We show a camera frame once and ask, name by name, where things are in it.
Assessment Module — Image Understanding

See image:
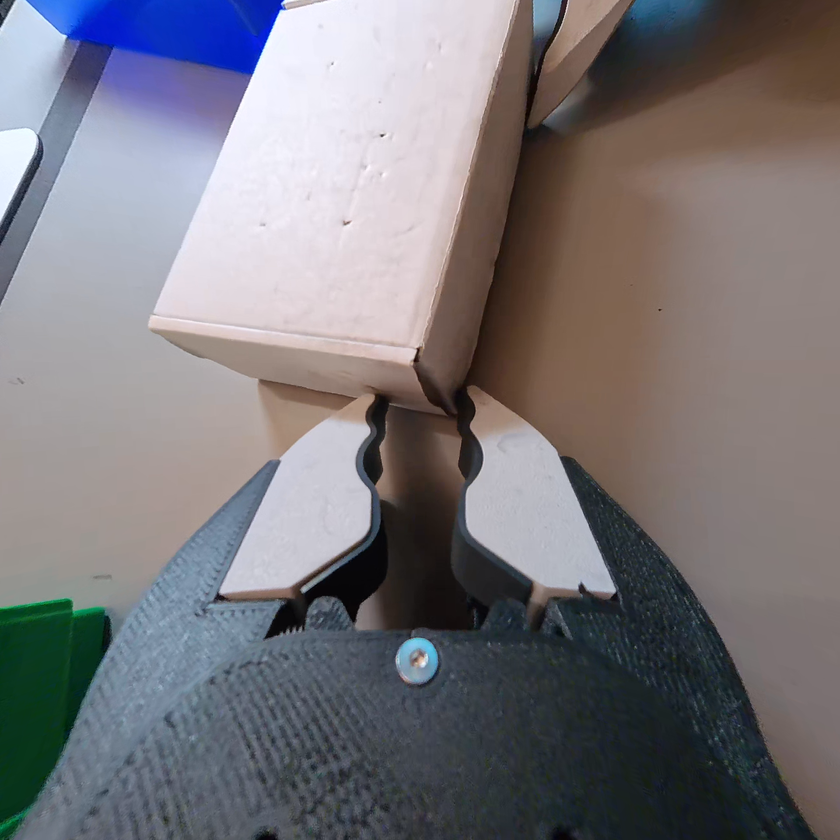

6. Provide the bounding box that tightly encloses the blue plastic bin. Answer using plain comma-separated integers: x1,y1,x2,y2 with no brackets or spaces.
29,0,284,75

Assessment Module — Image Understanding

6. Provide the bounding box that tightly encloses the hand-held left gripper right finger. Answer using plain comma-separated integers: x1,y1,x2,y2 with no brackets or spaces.
451,386,619,632

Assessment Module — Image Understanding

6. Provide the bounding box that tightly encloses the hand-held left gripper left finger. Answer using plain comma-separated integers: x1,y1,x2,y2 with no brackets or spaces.
215,392,391,611

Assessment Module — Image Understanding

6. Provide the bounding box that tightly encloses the white document stand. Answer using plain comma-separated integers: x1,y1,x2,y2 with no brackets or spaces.
0,128,44,298

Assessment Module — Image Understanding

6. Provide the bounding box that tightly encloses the grey desk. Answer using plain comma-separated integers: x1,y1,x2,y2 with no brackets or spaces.
0,0,840,840

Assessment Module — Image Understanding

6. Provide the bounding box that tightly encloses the green plastic bin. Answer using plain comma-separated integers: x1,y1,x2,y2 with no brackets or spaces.
0,598,111,836

